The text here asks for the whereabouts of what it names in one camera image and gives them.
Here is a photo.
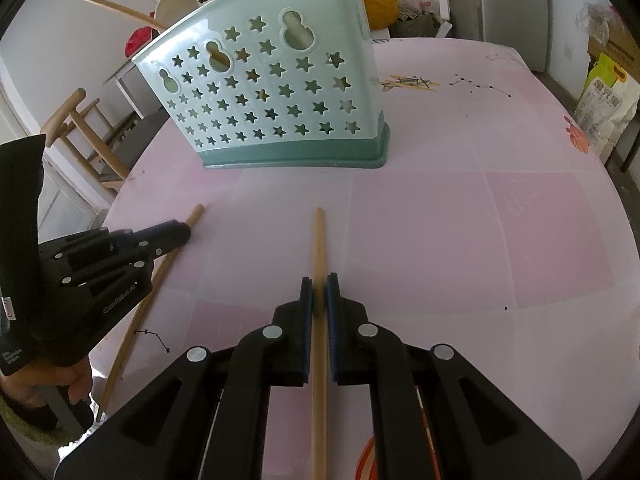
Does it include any grey refrigerator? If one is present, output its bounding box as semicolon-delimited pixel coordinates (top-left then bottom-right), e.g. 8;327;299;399
449;0;549;73

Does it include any white rice paddle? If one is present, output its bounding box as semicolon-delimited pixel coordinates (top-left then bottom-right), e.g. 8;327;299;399
155;0;200;28

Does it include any cardboard box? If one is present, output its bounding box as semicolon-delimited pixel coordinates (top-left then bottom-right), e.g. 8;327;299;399
587;14;639;80

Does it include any white frame side table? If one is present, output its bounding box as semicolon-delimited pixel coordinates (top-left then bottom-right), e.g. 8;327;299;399
103;58;154;119

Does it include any mint green utensil basket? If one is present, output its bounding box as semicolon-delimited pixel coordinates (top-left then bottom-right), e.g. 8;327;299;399
134;0;390;168

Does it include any yellow green rice bag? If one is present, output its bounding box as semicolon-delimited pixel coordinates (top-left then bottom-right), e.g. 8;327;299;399
575;52;639;162

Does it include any red plastic bag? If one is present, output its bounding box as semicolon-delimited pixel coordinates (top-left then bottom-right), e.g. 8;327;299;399
124;26;160;58

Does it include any person left hand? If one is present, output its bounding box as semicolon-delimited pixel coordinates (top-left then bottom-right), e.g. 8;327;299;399
1;356;93;408

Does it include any wooden chair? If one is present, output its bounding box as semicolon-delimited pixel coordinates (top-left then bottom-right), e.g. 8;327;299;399
41;88;153;197

